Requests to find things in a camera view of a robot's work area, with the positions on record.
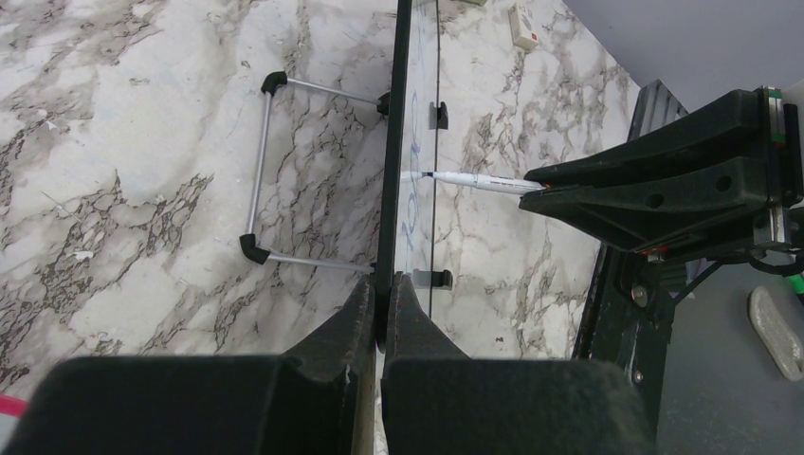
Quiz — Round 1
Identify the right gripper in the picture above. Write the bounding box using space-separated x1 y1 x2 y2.
520 85 803 252

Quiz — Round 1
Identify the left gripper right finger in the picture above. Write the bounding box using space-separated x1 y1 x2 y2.
381 273 655 454

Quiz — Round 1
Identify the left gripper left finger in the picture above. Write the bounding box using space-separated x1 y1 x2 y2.
4 276 375 454

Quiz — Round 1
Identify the black framed whiteboard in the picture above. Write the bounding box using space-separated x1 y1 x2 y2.
239 1 451 348

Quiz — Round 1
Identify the white whiteboard marker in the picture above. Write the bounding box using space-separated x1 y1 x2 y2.
419 172 545 196

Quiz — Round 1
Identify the pink framed whiteboard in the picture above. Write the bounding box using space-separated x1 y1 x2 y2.
0 394 28 419

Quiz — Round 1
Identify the small white card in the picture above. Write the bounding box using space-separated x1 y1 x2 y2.
508 2 539 51

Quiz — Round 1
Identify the black metal base rail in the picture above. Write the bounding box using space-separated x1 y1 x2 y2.
571 78 692 441

